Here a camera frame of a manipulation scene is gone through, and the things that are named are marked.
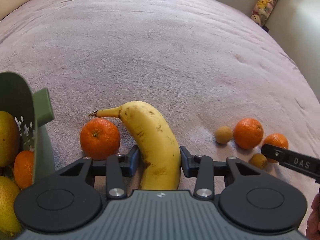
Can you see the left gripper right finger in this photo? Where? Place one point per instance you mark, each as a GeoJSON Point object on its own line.
{"type": "Point", "coordinates": [200, 167]}

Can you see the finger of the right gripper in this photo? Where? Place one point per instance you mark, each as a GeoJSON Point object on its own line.
{"type": "Point", "coordinates": [303, 164]}

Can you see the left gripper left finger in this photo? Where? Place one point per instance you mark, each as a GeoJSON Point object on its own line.
{"type": "Point", "coordinates": [118, 167]}

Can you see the orange tangerine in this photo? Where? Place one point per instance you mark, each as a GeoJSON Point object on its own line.
{"type": "Point", "coordinates": [276, 139]}
{"type": "Point", "coordinates": [99, 139]}
{"type": "Point", "coordinates": [248, 133]}
{"type": "Point", "coordinates": [23, 169]}

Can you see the small brown kiwi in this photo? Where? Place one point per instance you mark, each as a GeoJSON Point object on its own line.
{"type": "Point", "coordinates": [258, 160]}
{"type": "Point", "coordinates": [223, 135]}

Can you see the yellow banana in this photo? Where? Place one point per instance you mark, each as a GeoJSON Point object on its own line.
{"type": "Point", "coordinates": [158, 146]}

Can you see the green colander bowl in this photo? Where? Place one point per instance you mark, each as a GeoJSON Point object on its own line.
{"type": "Point", "coordinates": [31, 111]}

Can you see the green pear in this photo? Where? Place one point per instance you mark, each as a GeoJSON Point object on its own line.
{"type": "Point", "coordinates": [10, 139]}
{"type": "Point", "coordinates": [9, 222]}

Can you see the person right hand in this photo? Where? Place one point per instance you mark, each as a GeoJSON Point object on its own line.
{"type": "Point", "coordinates": [313, 223]}

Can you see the pink bed blanket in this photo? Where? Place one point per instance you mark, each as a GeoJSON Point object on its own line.
{"type": "Point", "coordinates": [202, 65]}

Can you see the hanging plush toy organizer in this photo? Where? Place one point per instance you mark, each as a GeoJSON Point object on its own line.
{"type": "Point", "coordinates": [262, 11]}

